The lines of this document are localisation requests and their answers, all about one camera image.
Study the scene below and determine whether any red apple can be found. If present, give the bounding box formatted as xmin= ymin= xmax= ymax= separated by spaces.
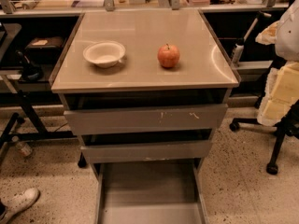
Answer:
xmin=157 ymin=44 xmax=180 ymax=68

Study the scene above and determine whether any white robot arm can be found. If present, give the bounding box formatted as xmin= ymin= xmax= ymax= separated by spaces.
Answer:
xmin=255 ymin=4 xmax=299 ymax=126

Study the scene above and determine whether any grey drawer cabinet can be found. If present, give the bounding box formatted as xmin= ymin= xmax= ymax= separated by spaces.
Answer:
xmin=49 ymin=8 xmax=242 ymax=173

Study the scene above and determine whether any grey top drawer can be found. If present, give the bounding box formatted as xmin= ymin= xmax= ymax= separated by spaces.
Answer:
xmin=64 ymin=104 xmax=227 ymax=135

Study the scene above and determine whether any grey middle drawer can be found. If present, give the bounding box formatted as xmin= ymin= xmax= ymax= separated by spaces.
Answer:
xmin=81 ymin=140 xmax=212 ymax=163

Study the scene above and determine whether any grey open bottom drawer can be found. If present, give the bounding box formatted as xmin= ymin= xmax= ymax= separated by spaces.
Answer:
xmin=94 ymin=160 xmax=209 ymax=224

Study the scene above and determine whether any white paper bowl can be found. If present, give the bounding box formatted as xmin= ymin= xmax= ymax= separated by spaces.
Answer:
xmin=83 ymin=41 xmax=126 ymax=68

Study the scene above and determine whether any black box on shelf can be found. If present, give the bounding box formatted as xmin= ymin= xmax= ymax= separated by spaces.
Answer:
xmin=25 ymin=36 xmax=64 ymax=57

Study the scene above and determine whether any plastic water bottle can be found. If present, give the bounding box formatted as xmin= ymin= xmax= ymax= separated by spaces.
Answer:
xmin=12 ymin=136 xmax=33 ymax=157

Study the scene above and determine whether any black office chair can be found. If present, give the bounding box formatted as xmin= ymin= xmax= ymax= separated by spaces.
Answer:
xmin=229 ymin=101 xmax=299 ymax=175

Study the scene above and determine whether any white sneaker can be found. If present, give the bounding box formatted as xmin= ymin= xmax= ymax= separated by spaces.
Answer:
xmin=0 ymin=188 xmax=40 ymax=224

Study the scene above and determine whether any black desk frame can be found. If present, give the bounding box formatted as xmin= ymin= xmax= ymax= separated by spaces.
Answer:
xmin=0 ymin=22 xmax=76 ymax=166

